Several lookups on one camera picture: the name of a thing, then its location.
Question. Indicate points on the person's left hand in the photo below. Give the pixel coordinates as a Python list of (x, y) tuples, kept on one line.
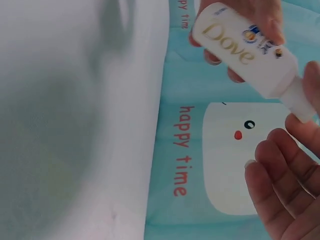
[(270, 17)]

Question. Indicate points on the person's right hand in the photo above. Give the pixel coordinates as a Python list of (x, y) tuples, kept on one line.
[(295, 180)]

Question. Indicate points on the white plastic lotion bottle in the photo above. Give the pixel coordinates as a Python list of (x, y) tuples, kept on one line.
[(225, 37)]

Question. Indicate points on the white bottle cap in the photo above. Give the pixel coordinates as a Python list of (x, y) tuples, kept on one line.
[(298, 102)]

